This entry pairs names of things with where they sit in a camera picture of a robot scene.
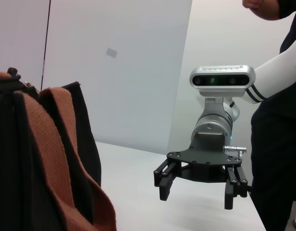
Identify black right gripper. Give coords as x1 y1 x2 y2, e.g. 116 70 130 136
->
153 131 248 210

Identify right gripper cable with plug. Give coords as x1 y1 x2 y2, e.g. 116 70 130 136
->
222 145 245 159

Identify person in black clothes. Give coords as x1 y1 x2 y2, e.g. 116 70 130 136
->
242 0 296 231

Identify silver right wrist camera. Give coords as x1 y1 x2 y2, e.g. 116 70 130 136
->
189 64 256 97

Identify black food bag orange straps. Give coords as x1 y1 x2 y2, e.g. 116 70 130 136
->
0 67 117 231

